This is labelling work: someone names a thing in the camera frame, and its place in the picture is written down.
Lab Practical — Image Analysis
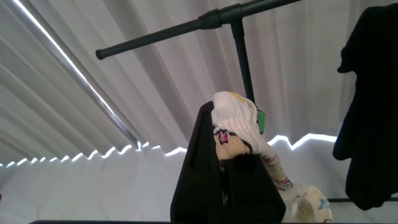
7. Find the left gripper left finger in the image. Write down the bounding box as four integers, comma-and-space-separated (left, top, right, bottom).
170, 101, 225, 223

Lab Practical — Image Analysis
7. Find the white curtain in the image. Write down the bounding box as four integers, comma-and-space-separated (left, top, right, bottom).
0, 0, 398, 169

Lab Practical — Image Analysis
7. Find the black T-shirt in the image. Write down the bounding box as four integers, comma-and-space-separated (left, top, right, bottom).
332, 2, 398, 212

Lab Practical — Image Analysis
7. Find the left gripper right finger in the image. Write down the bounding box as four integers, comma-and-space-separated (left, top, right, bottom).
222, 154, 286, 223

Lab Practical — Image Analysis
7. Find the cream printed garment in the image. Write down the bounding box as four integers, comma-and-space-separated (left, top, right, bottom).
211, 91, 333, 223

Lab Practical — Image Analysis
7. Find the black clothes rack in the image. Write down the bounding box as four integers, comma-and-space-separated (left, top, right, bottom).
95, 0, 398, 203

